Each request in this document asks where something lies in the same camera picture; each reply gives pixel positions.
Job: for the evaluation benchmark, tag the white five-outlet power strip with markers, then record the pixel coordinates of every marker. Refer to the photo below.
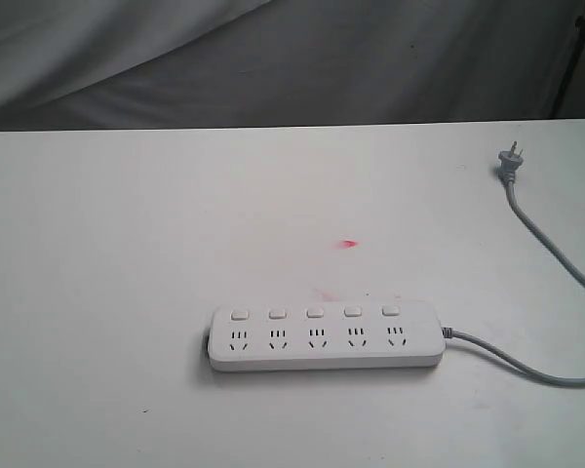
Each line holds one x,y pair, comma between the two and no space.
328,335

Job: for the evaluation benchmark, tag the grey backdrop cloth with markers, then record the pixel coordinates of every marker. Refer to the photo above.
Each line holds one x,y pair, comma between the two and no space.
126,65

